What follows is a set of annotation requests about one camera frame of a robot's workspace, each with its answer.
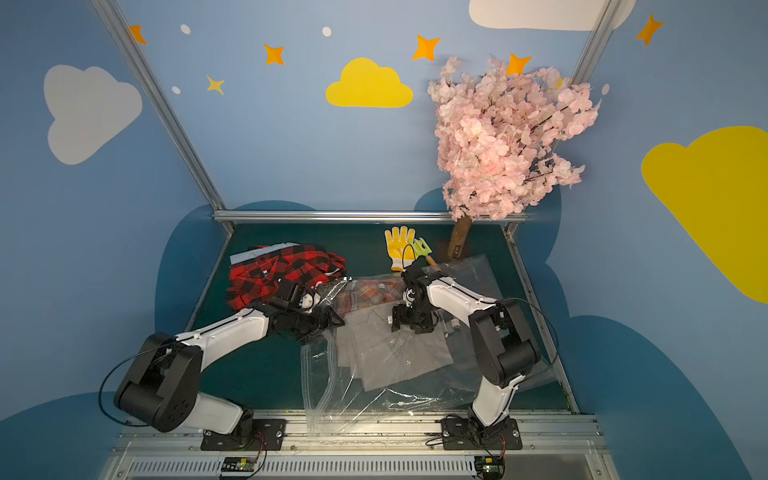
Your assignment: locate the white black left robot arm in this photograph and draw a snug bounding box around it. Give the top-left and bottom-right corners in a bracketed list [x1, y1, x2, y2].
[113, 277, 349, 438]

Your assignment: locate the grey shirt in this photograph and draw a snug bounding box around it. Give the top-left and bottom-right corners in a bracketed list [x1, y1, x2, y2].
[335, 302, 454, 391]

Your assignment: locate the pink cherry blossom tree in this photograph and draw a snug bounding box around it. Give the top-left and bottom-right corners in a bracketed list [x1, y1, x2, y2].
[427, 56, 600, 259]

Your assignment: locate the aluminium front rail platform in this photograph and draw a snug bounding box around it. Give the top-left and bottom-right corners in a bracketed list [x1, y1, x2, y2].
[100, 410, 619, 479]

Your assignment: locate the red tan plaid shirt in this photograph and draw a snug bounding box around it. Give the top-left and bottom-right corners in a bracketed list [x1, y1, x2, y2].
[336, 276, 405, 315]

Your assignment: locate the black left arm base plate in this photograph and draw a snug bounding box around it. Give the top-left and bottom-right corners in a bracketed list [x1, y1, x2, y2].
[200, 418, 287, 452]

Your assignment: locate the right green circuit board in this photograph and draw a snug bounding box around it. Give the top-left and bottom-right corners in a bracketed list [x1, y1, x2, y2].
[474, 456, 505, 480]

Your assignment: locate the yellow dotted work glove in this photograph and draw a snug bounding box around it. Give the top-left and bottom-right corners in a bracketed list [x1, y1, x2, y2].
[384, 226, 416, 272]

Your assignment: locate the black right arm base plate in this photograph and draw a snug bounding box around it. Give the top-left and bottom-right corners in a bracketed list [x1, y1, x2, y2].
[439, 415, 523, 450]

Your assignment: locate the green circuit board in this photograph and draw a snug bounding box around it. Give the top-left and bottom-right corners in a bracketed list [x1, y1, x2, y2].
[220, 456, 257, 477]
[474, 456, 505, 480]

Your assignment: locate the right aluminium corner post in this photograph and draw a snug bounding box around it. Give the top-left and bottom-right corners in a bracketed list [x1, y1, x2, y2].
[504, 1, 634, 244]

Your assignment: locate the clear plastic vacuum bag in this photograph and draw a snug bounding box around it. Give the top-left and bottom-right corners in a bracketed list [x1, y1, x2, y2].
[299, 254, 556, 434]

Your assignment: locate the left green circuit board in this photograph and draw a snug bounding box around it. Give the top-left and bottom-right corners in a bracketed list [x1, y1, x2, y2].
[220, 456, 257, 477]

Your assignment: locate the aluminium corner post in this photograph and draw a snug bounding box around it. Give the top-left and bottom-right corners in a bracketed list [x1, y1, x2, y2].
[504, 1, 634, 244]
[92, 0, 226, 212]

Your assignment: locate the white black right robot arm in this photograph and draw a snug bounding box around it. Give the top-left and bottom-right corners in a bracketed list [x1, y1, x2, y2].
[392, 265, 541, 431]

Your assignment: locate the left aluminium corner post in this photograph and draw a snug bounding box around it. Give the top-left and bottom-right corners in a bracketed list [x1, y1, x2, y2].
[92, 0, 226, 212]

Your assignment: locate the aluminium back frame rail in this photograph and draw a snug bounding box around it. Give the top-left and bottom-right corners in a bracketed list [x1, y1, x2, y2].
[212, 209, 529, 225]

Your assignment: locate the light blue shirt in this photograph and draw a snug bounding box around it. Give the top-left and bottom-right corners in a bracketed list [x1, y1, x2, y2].
[229, 242, 297, 265]

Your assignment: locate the green toy garden rake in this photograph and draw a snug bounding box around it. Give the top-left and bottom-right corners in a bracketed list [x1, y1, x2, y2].
[410, 238, 437, 267]

